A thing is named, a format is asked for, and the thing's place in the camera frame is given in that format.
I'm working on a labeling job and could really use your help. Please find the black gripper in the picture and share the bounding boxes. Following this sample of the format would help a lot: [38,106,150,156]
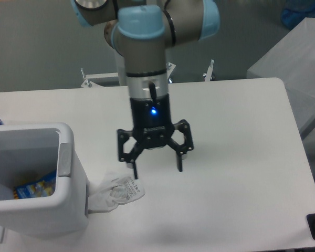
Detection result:
[117,93,195,180]

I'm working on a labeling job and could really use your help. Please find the white plastic wrapper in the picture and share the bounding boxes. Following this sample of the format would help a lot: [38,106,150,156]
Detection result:
[88,172,145,214]

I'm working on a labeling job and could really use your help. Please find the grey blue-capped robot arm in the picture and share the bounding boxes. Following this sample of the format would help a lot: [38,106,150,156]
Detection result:
[71,1,221,171]

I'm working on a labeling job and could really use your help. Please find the white plastic trash can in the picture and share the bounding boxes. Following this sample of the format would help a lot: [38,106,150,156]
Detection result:
[0,123,88,235]

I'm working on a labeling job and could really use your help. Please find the blue yellow snack bag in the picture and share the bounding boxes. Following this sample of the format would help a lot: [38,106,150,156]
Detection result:
[13,170,57,200]

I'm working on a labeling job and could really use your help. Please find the grey covered box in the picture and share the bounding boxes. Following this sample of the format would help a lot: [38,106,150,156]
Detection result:
[247,18,315,139]

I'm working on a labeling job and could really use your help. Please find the blue plastic bag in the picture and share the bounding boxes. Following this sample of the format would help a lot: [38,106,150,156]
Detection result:
[280,1,315,30]

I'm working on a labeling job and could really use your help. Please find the white middle clamp bracket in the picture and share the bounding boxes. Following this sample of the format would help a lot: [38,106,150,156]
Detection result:
[166,62,176,83]

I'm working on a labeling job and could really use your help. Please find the white table clamp bracket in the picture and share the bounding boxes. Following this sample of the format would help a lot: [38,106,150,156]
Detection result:
[80,68,120,88]

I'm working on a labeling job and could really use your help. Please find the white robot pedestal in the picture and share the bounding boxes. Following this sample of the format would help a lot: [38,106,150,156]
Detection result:
[103,20,129,86]

